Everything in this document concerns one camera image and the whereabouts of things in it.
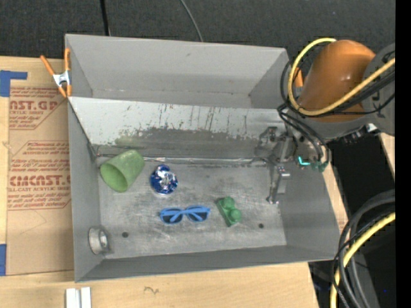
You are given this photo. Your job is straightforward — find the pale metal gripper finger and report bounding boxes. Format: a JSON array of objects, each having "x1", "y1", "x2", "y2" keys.
[
  {"x1": 266, "y1": 166, "x2": 292, "y2": 205},
  {"x1": 254, "y1": 126, "x2": 279, "y2": 157}
]

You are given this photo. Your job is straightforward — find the green toy brick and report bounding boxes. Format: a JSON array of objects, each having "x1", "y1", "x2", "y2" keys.
[{"x1": 214, "y1": 196, "x2": 243, "y2": 228}]

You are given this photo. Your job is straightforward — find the grey metal bin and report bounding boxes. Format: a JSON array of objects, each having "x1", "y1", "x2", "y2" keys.
[{"x1": 64, "y1": 33, "x2": 342, "y2": 284}]

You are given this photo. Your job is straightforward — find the blue and silver shiny ball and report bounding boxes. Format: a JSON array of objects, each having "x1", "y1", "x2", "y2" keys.
[{"x1": 149, "y1": 164, "x2": 179, "y2": 196}]

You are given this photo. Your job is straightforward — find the blue sunglasses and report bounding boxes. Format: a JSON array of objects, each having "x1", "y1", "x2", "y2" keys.
[{"x1": 159, "y1": 205, "x2": 212, "y2": 225}]

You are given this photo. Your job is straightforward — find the green plastic cup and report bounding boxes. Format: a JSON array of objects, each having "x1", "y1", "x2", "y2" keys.
[{"x1": 100, "y1": 149, "x2": 146, "y2": 193}]

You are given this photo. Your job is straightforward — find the brown cardboard board red print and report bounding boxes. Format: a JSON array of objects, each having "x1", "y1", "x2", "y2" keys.
[{"x1": 0, "y1": 55, "x2": 76, "y2": 277}]

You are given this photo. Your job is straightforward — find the black cylinder on white bracket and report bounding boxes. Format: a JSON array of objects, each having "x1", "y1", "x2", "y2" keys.
[{"x1": 340, "y1": 123, "x2": 380, "y2": 142}]

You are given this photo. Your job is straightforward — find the grey metal ring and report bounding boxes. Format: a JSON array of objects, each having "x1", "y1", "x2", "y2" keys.
[{"x1": 87, "y1": 226, "x2": 114, "y2": 256}]

